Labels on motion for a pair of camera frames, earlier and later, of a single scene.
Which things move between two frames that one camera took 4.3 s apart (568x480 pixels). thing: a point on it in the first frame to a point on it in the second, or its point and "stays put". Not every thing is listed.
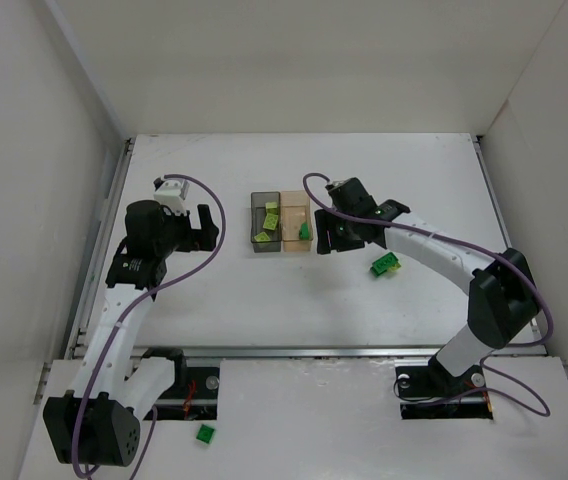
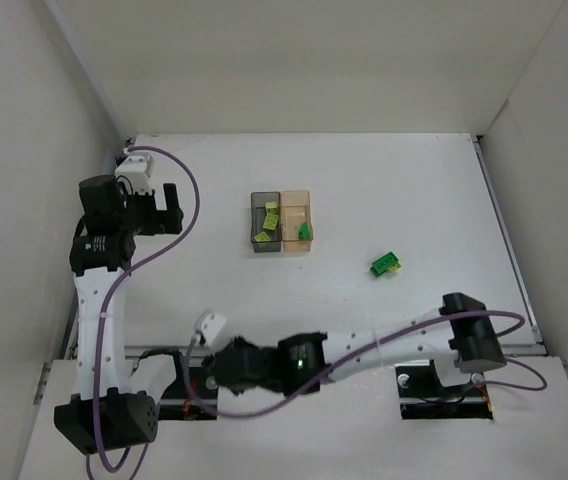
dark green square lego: (304, 231) stays put
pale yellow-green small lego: (262, 237) stays put
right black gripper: (327, 232) to (237, 366)
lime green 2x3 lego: (270, 222) stays put
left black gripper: (203, 230) to (153, 212)
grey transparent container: (258, 213) stays put
